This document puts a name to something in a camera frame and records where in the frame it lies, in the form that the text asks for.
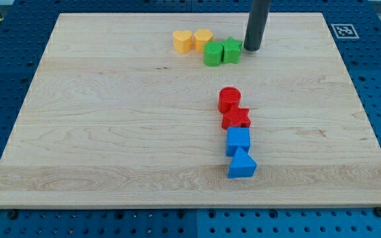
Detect yellow hexagon block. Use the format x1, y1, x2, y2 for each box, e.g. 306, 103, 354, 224
193, 28, 214, 53

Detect light wooden board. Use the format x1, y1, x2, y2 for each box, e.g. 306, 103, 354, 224
0, 13, 381, 210

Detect yellow heart block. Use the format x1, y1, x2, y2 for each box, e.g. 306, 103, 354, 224
173, 30, 192, 54

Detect green cylinder block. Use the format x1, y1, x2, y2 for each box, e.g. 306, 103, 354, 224
203, 42, 224, 67

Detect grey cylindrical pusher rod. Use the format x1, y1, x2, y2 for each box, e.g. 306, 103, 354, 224
243, 0, 272, 52

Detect blue cube block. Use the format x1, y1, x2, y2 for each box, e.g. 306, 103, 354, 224
226, 127, 251, 157

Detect red star block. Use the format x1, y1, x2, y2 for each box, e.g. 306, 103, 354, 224
221, 106, 251, 130

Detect red cylinder block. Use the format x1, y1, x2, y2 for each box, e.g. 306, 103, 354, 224
218, 87, 241, 114

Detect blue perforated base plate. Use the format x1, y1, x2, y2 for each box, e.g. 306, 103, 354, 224
0, 1, 381, 237

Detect green star block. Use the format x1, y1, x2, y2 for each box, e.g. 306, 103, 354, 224
221, 37, 242, 64

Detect white fiducial marker tag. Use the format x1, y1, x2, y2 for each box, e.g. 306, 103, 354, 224
331, 23, 359, 39

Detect blue triangle block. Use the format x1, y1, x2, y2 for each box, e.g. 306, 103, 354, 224
228, 147, 257, 179

